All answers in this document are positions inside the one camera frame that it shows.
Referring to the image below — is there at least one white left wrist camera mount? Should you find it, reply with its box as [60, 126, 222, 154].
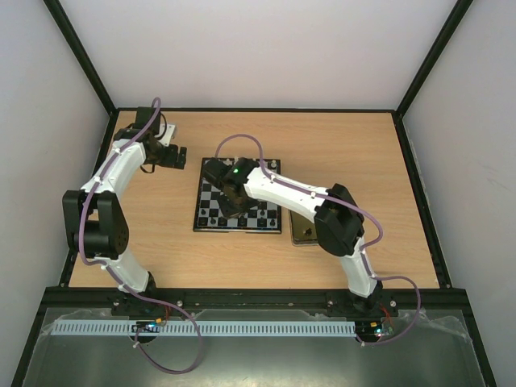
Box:
[156, 123, 177, 147]

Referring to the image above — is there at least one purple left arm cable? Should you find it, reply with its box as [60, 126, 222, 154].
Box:
[78, 96, 203, 373]

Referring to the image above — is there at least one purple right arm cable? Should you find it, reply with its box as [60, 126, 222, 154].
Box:
[215, 133, 422, 347]

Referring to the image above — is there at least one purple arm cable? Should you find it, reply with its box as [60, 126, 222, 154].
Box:
[78, 96, 203, 373]
[215, 133, 422, 347]

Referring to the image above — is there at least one white slotted cable duct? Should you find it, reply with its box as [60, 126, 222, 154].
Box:
[50, 319, 356, 338]

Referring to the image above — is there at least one black aluminium frame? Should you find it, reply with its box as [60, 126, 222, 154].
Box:
[1, 1, 515, 386]

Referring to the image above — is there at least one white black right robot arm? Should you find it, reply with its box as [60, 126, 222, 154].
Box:
[202, 157, 383, 316]

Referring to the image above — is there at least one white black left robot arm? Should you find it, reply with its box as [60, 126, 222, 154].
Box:
[62, 98, 187, 297]

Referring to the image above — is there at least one black and grey chessboard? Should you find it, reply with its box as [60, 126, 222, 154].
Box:
[193, 157, 281, 234]

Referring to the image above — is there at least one black mounting rail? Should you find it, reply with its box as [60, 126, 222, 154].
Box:
[110, 290, 400, 317]

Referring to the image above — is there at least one gold metal tin tray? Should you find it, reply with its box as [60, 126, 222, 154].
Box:
[289, 210, 318, 246]

